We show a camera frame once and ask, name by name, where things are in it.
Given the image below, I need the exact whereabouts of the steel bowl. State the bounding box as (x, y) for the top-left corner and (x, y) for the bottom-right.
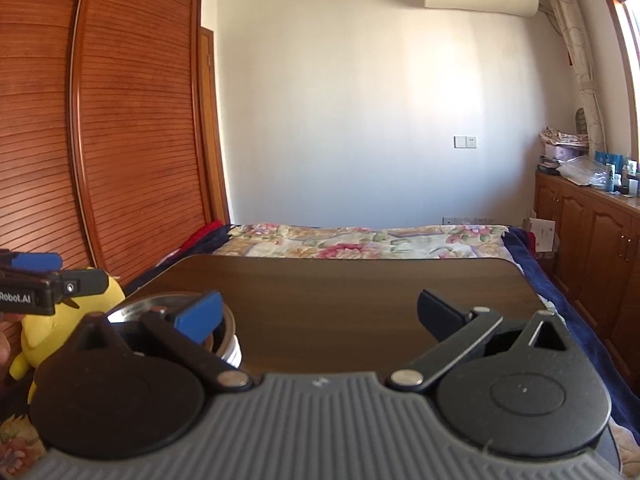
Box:
(107, 290), (243, 368)

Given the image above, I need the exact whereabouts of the yellow plush toy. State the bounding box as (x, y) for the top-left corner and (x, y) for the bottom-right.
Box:
(9, 275), (125, 380)

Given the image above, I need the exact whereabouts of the wooden louvered wardrobe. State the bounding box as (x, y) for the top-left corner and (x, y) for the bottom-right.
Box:
(1, 0), (229, 283)

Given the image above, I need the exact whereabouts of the white paper bag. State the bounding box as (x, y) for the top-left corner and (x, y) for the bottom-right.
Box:
(523, 217), (556, 256)

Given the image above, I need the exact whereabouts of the floral bedspread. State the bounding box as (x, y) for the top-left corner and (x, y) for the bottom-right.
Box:
(214, 223), (513, 261)

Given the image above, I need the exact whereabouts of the wooden cabinet row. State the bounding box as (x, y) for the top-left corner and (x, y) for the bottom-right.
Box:
(534, 172), (639, 391)

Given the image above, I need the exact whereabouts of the dark blue blanket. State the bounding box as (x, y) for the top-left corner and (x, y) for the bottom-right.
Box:
(502, 228), (640, 441)

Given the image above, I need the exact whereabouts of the folded floral cloth pile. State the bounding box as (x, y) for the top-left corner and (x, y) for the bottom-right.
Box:
(539, 127), (589, 170)

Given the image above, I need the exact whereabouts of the clutter of bottles on counter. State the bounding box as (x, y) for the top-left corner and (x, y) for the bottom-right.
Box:
(592, 152), (639, 197)

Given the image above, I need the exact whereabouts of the wall socket strip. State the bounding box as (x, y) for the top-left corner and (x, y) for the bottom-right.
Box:
(442, 217), (499, 226)

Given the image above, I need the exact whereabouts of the white wall switch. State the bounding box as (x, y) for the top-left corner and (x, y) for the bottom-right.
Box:
(454, 136), (477, 150)

